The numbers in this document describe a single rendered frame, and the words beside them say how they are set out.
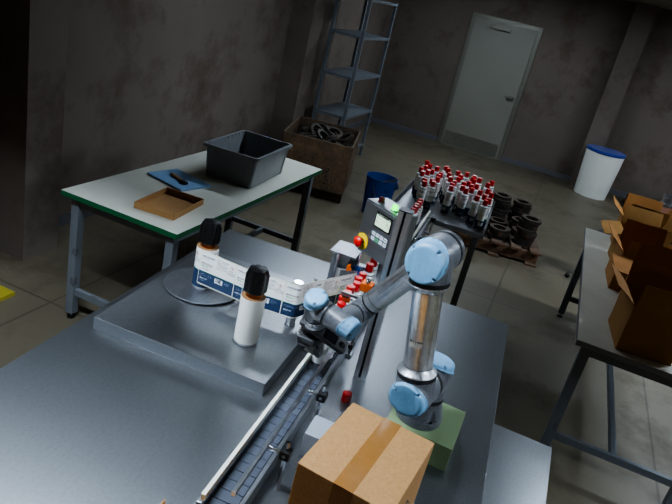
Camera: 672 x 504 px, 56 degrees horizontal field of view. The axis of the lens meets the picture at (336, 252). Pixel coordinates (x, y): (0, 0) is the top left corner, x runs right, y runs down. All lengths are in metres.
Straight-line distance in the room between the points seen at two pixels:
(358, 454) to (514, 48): 9.80
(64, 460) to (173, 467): 0.28
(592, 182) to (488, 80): 2.41
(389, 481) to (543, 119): 9.83
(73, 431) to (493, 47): 9.85
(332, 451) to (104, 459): 0.66
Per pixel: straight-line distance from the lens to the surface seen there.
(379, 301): 1.99
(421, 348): 1.82
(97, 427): 2.00
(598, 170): 10.29
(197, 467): 1.89
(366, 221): 2.20
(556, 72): 11.02
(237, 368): 2.20
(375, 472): 1.56
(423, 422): 2.06
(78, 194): 3.68
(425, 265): 1.70
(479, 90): 11.11
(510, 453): 2.30
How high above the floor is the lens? 2.13
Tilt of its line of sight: 23 degrees down
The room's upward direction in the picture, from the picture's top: 14 degrees clockwise
